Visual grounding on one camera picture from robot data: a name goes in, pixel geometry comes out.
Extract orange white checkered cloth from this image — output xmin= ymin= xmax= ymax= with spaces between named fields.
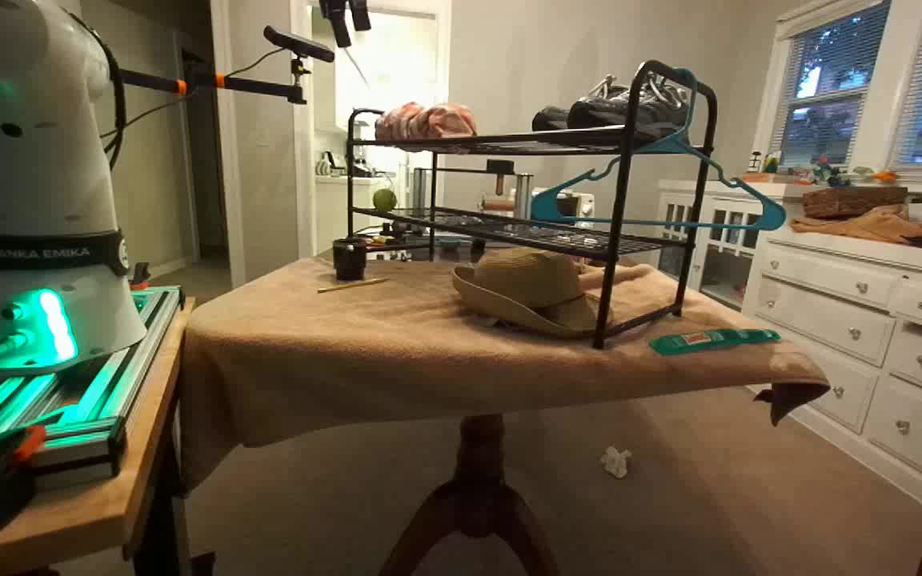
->
xmin=375 ymin=103 xmax=476 ymax=139

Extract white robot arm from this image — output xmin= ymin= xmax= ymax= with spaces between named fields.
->
xmin=0 ymin=0 xmax=143 ymax=373

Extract black metal shoe rack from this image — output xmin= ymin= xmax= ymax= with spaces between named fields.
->
xmin=342 ymin=56 xmax=722 ymax=353

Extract black shoes on rack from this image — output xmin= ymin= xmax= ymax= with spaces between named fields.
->
xmin=532 ymin=75 xmax=689 ymax=132

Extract brown cloth on dresser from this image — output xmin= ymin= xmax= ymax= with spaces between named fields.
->
xmin=790 ymin=203 xmax=922 ymax=244

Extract yellow pencil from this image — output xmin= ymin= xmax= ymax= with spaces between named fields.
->
xmin=316 ymin=277 xmax=389 ymax=294

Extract tan straw hat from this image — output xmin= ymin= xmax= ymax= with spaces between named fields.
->
xmin=451 ymin=247 xmax=599 ymax=336

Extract green ball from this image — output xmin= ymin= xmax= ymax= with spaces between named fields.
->
xmin=373 ymin=187 xmax=398 ymax=215

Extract small black cup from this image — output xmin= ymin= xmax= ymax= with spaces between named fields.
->
xmin=333 ymin=241 xmax=367 ymax=281

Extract tan tablecloth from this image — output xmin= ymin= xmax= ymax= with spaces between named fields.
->
xmin=183 ymin=259 xmax=831 ymax=482

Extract teal clip on table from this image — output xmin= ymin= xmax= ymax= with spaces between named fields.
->
xmin=649 ymin=328 xmax=782 ymax=355

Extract teal plastic hanger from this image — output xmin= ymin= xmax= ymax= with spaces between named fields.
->
xmin=529 ymin=165 xmax=788 ymax=237

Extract crumpled white paper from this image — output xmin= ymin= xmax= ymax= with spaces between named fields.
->
xmin=599 ymin=445 xmax=635 ymax=476

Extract wooden side bench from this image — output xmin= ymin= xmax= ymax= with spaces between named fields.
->
xmin=0 ymin=306 xmax=188 ymax=576

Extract white dresser with drawers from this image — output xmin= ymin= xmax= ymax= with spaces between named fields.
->
xmin=744 ymin=232 xmax=922 ymax=503

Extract wooden table pedestal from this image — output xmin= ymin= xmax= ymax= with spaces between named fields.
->
xmin=380 ymin=412 xmax=562 ymax=576

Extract black camera tripod arm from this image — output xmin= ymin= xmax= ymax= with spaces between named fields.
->
xmin=120 ymin=25 xmax=337 ymax=104

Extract green aluminium rail base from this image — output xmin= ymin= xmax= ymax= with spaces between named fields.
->
xmin=0 ymin=284 xmax=183 ymax=476

